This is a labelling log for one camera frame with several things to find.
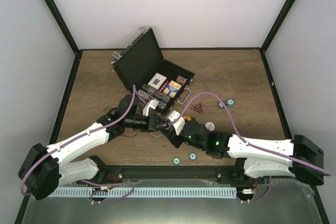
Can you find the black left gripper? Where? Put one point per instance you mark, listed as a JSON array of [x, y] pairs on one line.
[[154, 119]]

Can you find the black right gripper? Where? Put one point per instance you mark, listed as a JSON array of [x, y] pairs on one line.
[[171, 135]]

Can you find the teal poker chip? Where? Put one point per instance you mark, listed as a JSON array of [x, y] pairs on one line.
[[176, 161], [230, 102]]

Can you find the blue orange chip row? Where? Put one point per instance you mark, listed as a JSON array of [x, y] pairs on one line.
[[144, 96]]

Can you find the red black triangular button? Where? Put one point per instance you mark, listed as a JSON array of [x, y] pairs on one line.
[[198, 108]]

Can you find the orange big blind button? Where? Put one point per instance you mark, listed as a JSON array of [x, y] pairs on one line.
[[187, 118]]

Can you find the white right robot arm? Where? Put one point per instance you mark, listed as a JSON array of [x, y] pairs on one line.
[[299, 158]]

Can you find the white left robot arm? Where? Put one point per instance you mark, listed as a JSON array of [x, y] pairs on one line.
[[47, 167]]

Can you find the black poker set case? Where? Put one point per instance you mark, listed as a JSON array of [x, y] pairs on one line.
[[142, 59]]

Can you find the clear round button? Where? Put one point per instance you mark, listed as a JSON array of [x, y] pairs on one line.
[[158, 135]]

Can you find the mixed colour chip row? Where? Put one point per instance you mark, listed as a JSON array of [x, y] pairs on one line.
[[155, 93]]

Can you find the white round dealer button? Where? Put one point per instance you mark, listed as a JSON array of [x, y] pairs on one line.
[[210, 126]]

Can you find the blue yellow card box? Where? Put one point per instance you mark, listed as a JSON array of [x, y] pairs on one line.
[[172, 89]]

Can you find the red dice row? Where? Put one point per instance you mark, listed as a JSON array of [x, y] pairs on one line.
[[162, 88]]

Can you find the white playing card deck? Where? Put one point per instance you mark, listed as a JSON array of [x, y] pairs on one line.
[[157, 81]]

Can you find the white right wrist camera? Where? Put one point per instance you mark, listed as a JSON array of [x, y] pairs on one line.
[[176, 120]]

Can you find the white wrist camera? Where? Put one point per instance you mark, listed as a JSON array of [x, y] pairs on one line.
[[152, 104], [176, 120]]

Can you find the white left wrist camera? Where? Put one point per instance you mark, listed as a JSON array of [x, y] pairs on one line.
[[152, 104]]

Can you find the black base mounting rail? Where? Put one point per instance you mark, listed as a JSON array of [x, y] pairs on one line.
[[222, 174]]

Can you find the black enclosure frame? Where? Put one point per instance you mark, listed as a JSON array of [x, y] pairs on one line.
[[221, 42]]

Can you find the light blue slotted rail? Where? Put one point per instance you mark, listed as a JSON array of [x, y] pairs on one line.
[[147, 192]]

